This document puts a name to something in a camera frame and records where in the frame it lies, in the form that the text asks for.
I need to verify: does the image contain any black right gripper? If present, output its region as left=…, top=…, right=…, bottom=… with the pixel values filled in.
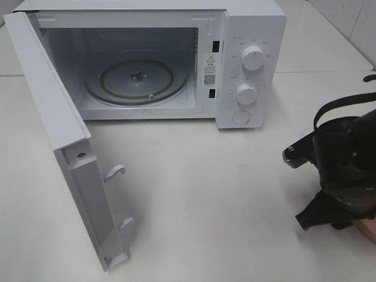
left=295, top=116, right=375, bottom=230

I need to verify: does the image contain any pink round plate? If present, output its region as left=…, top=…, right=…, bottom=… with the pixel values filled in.
left=352, top=219, right=376, bottom=243

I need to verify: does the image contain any white round door button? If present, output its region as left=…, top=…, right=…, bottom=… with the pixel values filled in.
left=232, top=110, right=250, bottom=125

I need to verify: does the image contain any white round knob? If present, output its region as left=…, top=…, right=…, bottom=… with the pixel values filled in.
left=236, top=83, right=257, bottom=105
left=241, top=44, right=265, bottom=71

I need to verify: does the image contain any white microwave door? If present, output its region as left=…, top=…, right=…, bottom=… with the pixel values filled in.
left=4, top=12, right=133, bottom=271

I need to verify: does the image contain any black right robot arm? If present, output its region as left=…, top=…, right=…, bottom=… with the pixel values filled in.
left=283, top=111, right=375, bottom=230

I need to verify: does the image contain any white microwave oven body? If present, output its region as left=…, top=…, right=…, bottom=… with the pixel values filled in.
left=11, top=1, right=287, bottom=129

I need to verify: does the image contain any white warning label sticker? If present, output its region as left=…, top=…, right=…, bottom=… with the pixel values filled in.
left=202, top=53, right=219, bottom=87

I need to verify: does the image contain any glass microwave turntable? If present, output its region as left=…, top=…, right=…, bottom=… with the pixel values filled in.
left=84, top=49, right=194, bottom=106

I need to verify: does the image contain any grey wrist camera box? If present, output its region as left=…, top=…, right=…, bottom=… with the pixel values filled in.
left=282, top=133, right=316, bottom=169

